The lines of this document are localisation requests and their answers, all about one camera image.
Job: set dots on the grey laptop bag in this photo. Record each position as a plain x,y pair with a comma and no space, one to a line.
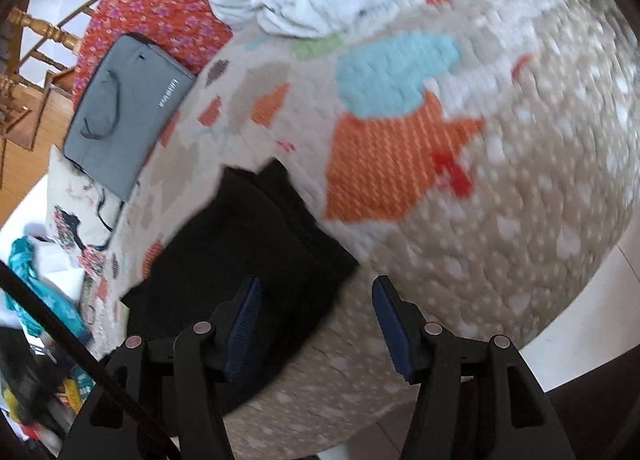
127,114

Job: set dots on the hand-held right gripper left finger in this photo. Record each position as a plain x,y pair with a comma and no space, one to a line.
244,327

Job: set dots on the teal cloth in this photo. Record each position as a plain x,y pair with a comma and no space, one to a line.
37,290

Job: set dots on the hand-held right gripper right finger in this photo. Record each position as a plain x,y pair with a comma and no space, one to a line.
395,330

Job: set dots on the clutter pile of boxes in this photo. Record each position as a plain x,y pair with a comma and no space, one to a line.
35,390

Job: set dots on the patterned beige blanket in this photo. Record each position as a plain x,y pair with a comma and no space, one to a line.
400,164

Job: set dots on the embroidered beige pillow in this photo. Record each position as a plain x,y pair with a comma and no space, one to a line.
75,220

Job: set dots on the red floral bedsheet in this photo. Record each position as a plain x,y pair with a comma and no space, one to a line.
155,4

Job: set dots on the black pants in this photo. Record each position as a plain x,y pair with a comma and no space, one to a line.
240,260

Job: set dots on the wooden chair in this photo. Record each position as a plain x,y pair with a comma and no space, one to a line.
40,49

